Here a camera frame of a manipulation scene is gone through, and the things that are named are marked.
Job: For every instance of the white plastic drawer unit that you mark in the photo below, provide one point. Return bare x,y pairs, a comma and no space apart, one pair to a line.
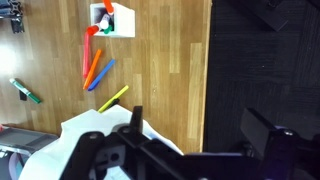
96,121

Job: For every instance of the green marker with white cap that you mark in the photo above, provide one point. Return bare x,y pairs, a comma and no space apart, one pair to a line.
25,90

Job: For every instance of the black stand foot bar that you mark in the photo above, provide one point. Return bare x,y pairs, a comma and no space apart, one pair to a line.
266,15

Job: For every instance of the short green marker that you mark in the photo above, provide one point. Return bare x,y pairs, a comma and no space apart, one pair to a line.
108,30

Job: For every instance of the small black block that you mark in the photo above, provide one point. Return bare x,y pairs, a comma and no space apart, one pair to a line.
22,96

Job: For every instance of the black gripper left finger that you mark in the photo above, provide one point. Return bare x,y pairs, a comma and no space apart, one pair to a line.
136,120

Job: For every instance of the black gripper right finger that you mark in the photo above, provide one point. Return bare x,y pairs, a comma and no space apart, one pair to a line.
258,130

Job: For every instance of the long orange marker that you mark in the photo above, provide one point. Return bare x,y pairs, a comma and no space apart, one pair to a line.
93,68

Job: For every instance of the white purple marker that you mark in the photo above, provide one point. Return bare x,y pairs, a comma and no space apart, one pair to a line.
105,21

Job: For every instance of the black aluminium extrusion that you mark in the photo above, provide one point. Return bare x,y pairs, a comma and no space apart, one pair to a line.
11,13

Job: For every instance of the orange-red marker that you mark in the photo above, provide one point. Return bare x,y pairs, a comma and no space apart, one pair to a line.
108,6

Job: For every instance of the white pen holder box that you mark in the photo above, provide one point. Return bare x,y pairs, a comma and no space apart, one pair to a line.
123,21

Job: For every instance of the short red marker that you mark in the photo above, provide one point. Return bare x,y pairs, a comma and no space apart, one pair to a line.
93,30

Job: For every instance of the long red marker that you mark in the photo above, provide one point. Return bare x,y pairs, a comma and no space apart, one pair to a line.
86,55

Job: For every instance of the yellow marker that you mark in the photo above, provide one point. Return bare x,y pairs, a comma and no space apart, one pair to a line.
115,97

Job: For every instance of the blue marker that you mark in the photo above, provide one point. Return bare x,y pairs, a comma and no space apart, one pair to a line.
103,73

